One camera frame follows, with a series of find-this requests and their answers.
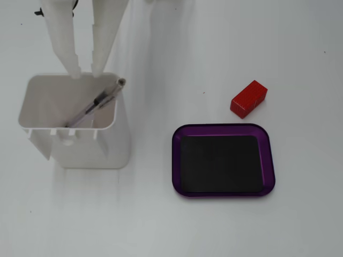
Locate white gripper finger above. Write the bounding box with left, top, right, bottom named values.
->
left=39, top=0, right=82, bottom=80
left=91, top=0, right=130, bottom=79

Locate clear black-grip gel pen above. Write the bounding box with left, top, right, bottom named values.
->
left=65, top=77, right=126, bottom=129

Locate white plastic pen holder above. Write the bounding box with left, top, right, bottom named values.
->
left=17, top=72, right=132, bottom=169

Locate red rectangular block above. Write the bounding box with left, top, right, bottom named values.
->
left=229, top=79, right=269, bottom=119

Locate black tray liner pad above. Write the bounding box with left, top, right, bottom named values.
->
left=179, top=135, right=265, bottom=194

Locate purple metal tray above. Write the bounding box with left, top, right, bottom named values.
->
left=171, top=123, right=276, bottom=199

